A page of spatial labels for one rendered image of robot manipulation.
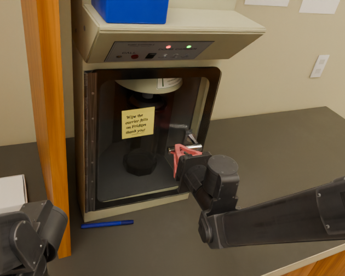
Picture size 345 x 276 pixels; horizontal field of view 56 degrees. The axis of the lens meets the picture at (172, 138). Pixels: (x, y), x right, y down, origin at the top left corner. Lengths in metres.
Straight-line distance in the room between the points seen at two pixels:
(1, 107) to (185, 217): 0.68
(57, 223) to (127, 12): 0.32
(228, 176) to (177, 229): 0.40
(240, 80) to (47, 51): 1.04
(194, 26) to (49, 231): 0.39
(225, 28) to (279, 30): 0.87
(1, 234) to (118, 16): 0.34
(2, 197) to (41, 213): 0.52
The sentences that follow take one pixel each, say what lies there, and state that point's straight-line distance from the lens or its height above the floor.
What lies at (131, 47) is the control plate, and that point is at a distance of 0.59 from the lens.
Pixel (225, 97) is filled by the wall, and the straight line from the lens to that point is 1.46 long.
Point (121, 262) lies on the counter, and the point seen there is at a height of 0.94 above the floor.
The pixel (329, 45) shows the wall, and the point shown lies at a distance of 1.74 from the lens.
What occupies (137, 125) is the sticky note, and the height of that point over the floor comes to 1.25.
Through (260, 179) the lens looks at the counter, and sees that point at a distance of 1.20.
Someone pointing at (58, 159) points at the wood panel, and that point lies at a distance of 0.65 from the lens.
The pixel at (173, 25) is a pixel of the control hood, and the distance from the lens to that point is 0.56.
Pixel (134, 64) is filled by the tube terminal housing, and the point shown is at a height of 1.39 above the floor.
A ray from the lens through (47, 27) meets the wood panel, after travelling 0.53.
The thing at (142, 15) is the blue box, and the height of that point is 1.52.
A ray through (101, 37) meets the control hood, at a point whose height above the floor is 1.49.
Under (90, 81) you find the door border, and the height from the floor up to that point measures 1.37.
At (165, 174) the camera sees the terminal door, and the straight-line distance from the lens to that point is 0.88.
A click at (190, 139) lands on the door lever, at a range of 0.82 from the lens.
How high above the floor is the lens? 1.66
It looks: 35 degrees down
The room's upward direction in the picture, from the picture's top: 10 degrees clockwise
